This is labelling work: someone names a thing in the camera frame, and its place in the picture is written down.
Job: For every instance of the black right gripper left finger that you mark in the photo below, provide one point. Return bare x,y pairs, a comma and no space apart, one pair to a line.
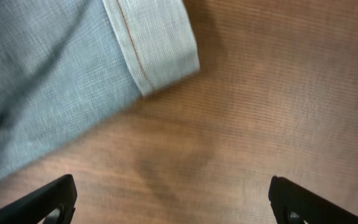
52,203

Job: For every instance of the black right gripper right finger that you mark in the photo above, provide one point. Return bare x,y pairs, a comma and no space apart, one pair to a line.
292,203

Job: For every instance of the light blue jeans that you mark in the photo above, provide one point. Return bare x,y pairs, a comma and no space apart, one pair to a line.
66,65

